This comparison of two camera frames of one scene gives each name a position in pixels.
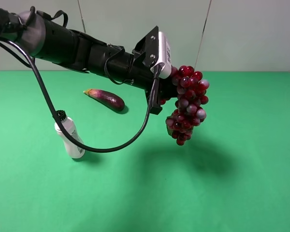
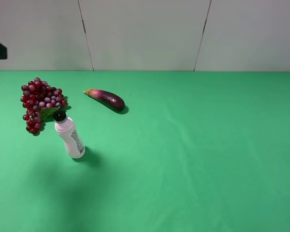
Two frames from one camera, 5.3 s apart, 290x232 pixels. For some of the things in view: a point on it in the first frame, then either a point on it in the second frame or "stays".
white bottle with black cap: [75, 151] stays
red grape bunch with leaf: [192, 96] to [41, 100]
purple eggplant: [109, 99] stays
